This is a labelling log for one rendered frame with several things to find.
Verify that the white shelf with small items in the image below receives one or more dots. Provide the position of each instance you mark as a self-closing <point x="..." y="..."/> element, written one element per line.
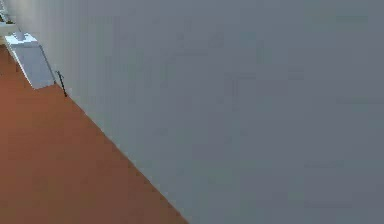
<point x="5" y="25"/>

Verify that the white cabinet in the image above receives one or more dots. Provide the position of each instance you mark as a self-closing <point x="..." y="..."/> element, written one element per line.
<point x="33" y="63"/>

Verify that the thin black rod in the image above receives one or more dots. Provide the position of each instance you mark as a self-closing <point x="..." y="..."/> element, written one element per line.
<point x="61" y="83"/>

